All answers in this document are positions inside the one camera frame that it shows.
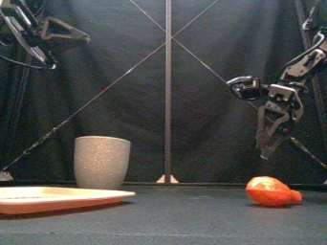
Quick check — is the black cloth backdrop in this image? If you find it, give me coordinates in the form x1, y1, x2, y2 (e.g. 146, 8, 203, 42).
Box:
0, 0, 327, 186

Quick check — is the orange toy chicken drumstick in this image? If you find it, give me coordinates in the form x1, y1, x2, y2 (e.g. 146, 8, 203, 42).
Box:
245, 175, 305, 208

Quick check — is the thin diagonal brace rod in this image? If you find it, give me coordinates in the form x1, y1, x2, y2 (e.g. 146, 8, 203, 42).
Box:
129, 0, 327, 169
0, 0, 221, 172

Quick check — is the grey speckled cup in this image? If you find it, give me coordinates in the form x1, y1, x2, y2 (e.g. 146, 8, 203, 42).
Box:
74, 135, 134, 190

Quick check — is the pink plastic tray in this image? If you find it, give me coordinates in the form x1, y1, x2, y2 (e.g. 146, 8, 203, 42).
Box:
0, 186, 137, 215

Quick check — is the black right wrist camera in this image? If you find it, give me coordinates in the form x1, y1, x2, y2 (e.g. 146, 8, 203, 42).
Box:
226, 75, 272, 101

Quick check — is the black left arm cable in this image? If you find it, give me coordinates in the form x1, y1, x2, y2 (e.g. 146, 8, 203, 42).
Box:
0, 37, 58, 71

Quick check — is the vertical metal frame post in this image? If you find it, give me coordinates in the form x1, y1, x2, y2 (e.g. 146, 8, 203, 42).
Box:
163, 0, 174, 177

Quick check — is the metal post foot bracket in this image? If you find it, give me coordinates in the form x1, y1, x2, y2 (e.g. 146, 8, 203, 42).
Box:
155, 173, 181, 185

